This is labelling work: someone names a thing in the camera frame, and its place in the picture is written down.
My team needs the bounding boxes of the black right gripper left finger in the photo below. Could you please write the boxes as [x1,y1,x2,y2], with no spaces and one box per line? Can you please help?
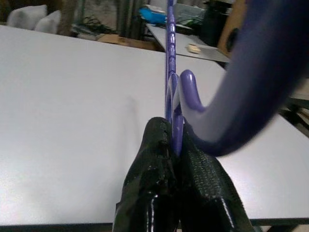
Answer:
[115,116,181,232]

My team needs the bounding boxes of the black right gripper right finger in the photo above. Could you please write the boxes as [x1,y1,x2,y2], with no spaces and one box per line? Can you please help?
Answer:
[180,122,254,232]

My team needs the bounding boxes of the purple plastic hanger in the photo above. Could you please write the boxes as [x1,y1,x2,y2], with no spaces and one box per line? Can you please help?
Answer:
[164,0,309,158]

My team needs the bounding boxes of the small beige block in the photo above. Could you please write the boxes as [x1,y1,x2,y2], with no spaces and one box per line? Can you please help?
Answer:
[187,43,201,54]

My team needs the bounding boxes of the flat cardboard box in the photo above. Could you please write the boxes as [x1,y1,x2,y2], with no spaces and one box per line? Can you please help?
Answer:
[98,33,157,51]

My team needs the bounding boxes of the bright blue object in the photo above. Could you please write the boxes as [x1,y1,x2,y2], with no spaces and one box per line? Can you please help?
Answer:
[141,7,167,24]

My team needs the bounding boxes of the tall black object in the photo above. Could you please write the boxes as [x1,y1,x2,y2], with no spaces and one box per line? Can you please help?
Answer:
[202,0,232,46]

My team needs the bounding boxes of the brown wooden board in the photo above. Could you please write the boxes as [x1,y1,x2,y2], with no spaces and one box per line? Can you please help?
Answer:
[217,0,247,51]

